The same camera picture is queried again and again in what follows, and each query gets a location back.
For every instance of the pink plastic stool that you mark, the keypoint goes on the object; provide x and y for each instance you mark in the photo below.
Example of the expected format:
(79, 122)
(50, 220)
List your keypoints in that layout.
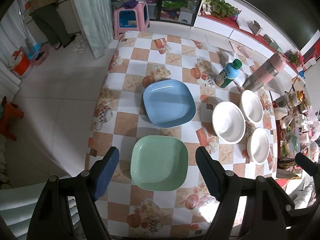
(133, 19)

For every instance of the potted green plant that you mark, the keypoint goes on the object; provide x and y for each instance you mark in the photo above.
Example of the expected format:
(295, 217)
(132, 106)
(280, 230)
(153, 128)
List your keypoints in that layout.
(222, 9)

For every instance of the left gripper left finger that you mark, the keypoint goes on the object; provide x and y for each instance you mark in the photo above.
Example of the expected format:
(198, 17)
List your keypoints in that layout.
(94, 182)

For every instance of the pink steel thermos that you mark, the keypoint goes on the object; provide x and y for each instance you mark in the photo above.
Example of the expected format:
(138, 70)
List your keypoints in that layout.
(265, 73)

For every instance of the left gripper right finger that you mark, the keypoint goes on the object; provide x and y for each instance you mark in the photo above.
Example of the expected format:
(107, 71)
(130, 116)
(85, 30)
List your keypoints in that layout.
(222, 184)

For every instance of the red small stool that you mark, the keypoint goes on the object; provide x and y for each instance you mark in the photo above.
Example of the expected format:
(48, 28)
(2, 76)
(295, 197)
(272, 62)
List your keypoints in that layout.
(9, 111)

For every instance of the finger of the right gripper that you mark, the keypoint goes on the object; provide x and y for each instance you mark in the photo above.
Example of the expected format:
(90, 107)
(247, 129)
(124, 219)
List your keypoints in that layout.
(274, 193)
(310, 167)

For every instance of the checkered patterned tablecloth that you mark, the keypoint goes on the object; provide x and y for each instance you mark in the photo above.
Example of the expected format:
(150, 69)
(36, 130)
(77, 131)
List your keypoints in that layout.
(120, 120)

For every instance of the green square plate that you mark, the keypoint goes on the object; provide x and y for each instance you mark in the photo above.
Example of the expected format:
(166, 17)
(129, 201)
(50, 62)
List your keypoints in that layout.
(159, 163)

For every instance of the white foam wrapped fruit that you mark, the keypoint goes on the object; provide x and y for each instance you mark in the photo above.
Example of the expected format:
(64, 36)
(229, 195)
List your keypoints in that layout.
(280, 113)

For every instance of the orange bucket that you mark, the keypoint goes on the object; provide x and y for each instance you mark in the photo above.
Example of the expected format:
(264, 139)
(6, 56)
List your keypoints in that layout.
(21, 63)

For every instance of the black television screen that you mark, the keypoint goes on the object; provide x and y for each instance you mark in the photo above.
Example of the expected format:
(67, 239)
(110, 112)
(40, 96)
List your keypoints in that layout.
(296, 18)

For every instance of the white bowl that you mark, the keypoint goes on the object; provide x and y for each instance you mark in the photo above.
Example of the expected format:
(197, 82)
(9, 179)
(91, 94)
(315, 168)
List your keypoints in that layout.
(251, 107)
(228, 122)
(258, 146)

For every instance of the green cap drink bottle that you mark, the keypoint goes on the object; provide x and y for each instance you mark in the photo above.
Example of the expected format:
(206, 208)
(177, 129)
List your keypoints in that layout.
(228, 74)

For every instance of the person in dark trousers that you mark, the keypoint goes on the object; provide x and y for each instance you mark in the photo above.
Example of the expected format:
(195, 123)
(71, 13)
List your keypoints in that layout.
(48, 20)

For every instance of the brown box with lettering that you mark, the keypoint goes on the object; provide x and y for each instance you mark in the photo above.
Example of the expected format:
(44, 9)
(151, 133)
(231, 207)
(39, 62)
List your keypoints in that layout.
(286, 175)

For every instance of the gold lid glass jar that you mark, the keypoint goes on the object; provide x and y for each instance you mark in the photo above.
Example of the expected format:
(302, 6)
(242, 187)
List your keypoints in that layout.
(295, 98)

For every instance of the white folded cloth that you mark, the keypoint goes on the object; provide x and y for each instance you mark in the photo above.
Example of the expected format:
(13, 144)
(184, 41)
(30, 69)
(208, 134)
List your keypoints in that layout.
(244, 72)

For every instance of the blue square plate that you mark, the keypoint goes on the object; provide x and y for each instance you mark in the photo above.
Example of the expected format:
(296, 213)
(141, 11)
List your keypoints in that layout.
(169, 103)

